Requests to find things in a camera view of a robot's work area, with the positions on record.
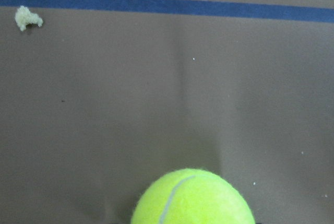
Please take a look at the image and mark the yellow-green tennis ball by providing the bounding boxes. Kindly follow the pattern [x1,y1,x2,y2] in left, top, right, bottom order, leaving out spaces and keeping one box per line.
[131,169,255,223]

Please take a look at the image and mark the small yellow fuzz clump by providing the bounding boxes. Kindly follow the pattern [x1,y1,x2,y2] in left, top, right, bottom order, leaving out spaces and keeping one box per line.
[15,6,43,31]

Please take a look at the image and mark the blue tape line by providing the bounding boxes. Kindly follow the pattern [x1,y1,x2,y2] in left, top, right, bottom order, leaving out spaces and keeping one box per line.
[1,0,333,23]

